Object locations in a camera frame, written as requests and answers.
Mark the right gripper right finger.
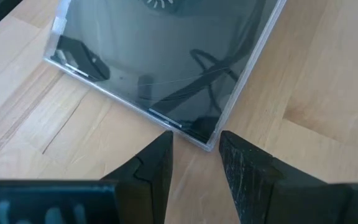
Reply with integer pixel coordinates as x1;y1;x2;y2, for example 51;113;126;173
218;129;329;224

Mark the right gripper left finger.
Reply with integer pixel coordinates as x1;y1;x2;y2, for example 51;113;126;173
99;129;175;224

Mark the black clear jewel case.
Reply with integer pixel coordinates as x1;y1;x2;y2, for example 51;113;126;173
43;0;288;153

